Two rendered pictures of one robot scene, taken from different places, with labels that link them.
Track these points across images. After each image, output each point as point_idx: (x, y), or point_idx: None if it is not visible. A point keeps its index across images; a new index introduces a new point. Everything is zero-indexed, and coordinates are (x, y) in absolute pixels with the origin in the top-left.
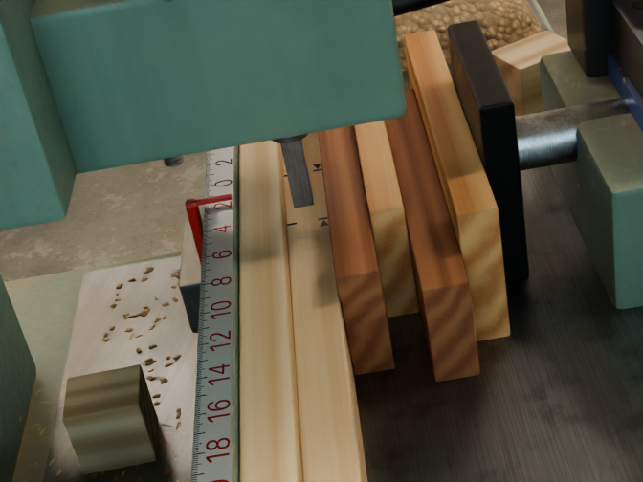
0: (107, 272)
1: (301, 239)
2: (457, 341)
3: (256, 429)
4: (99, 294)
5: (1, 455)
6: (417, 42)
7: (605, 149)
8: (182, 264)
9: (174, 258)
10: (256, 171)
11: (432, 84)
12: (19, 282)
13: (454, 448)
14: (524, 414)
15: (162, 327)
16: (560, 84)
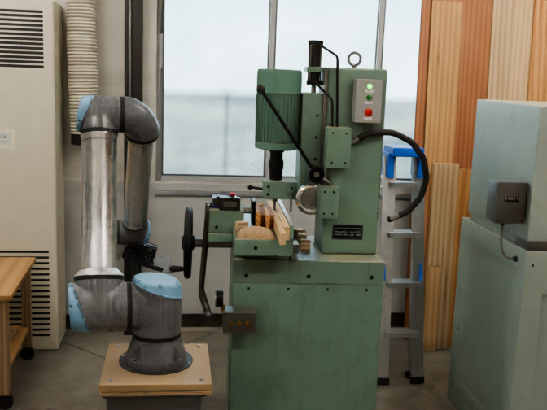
0: (316, 259)
1: (274, 211)
2: None
3: (277, 203)
4: (316, 258)
5: (317, 242)
6: (259, 211)
7: (241, 206)
8: (297, 242)
9: (304, 259)
10: (280, 211)
11: (258, 208)
12: (332, 260)
13: None
14: None
15: (303, 255)
16: (242, 209)
